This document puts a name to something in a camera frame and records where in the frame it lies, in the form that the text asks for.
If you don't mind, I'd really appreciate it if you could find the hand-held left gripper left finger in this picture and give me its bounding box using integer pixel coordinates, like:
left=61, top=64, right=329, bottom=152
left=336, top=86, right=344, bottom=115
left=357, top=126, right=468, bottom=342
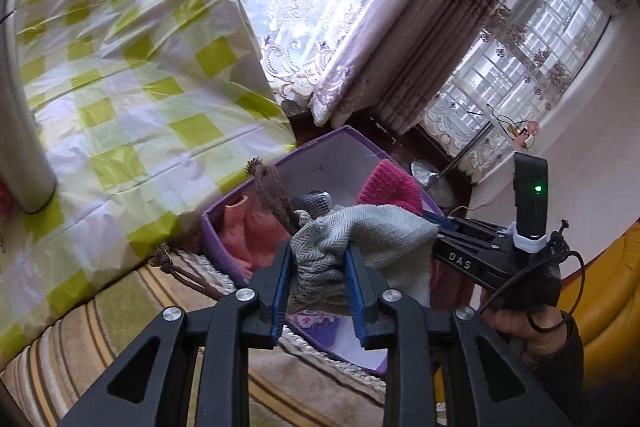
left=60, top=239, right=297, bottom=427

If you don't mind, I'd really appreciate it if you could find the pink clip with wires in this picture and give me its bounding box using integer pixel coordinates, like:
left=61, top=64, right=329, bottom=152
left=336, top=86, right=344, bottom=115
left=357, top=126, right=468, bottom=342
left=492, top=104, right=542, bottom=148

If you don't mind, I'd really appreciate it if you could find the striped towel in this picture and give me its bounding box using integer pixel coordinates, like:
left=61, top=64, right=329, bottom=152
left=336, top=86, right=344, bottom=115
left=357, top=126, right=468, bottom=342
left=0, top=247, right=451, bottom=427

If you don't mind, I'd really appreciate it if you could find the purple box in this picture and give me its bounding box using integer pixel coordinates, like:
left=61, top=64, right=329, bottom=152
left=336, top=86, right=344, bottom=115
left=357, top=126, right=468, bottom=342
left=201, top=125, right=443, bottom=378

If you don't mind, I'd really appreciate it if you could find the person's right forearm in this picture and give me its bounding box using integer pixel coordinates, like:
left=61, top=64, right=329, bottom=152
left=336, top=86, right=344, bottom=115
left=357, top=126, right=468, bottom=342
left=520, top=319, right=601, bottom=427

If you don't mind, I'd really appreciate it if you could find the silver steel thermos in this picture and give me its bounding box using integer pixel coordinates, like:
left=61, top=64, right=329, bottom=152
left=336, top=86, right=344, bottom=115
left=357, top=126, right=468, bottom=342
left=0, top=0, right=57, bottom=214

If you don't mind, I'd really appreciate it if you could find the person's right hand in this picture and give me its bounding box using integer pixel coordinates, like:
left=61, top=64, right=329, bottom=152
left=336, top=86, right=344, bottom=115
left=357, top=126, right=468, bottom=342
left=481, top=304, right=568, bottom=360

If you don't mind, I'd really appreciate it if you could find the mauve drape curtain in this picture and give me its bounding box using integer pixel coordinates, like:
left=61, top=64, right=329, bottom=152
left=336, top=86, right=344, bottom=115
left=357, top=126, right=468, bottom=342
left=307, top=0, right=547, bottom=138

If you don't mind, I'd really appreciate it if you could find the green checked plastic tablecloth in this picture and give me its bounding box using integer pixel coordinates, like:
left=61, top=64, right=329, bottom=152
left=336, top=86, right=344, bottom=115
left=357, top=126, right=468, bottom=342
left=0, top=0, right=297, bottom=358

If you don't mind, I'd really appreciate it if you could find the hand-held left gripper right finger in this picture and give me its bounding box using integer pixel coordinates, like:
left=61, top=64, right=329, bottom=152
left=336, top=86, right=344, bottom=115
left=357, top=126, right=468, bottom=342
left=345, top=247, right=574, bottom=427

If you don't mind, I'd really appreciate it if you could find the yellow rounded seat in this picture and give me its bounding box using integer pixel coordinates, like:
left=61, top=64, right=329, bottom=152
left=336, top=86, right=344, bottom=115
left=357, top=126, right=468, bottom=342
left=557, top=217, right=640, bottom=364

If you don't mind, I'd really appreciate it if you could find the purple patterned knit hat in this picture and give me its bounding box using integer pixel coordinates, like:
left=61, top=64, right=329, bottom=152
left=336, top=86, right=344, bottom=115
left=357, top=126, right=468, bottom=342
left=292, top=191, right=334, bottom=219

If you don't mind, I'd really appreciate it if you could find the pink fleece hat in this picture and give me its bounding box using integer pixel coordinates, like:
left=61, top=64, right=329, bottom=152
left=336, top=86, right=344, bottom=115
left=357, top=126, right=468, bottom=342
left=222, top=194, right=293, bottom=275

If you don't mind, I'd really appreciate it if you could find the grey drawstring pouch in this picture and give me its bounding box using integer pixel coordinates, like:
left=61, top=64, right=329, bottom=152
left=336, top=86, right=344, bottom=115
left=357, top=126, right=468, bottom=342
left=155, top=157, right=441, bottom=315

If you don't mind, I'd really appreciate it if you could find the metal stand with rod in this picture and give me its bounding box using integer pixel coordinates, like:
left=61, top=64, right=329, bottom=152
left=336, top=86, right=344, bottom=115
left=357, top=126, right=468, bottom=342
left=410, top=107, right=501, bottom=204

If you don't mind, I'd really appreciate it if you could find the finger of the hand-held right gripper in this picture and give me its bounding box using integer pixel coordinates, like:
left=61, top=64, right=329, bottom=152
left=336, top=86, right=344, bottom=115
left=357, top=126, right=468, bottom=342
left=425, top=212, right=507, bottom=235
left=436, top=227, right=507, bottom=250

